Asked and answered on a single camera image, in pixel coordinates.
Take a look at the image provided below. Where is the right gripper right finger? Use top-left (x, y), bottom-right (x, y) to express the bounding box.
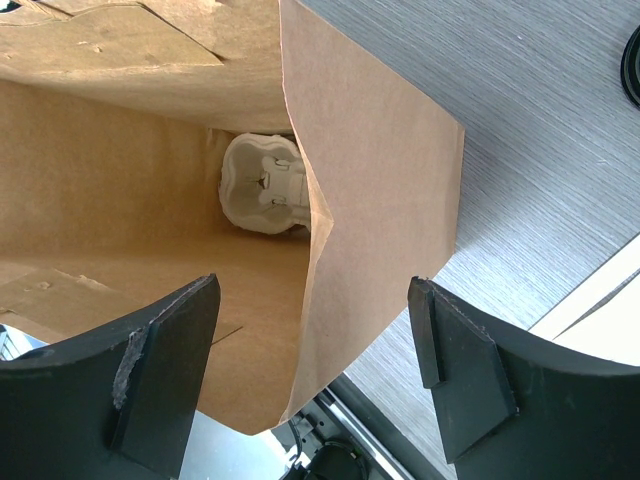
top-left (408, 277), bottom-right (639, 479)

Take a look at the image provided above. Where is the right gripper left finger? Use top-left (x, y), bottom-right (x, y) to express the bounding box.
top-left (1, 274), bottom-right (220, 479)

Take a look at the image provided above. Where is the brown cardboard cup carrier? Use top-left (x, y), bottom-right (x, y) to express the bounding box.
top-left (219, 133), bottom-right (311, 235)

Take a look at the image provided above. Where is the brown paper bag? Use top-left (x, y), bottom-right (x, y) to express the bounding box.
top-left (1, 1), bottom-right (464, 434)

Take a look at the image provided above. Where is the stack of black lids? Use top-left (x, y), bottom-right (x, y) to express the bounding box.
top-left (620, 27), bottom-right (640, 108)

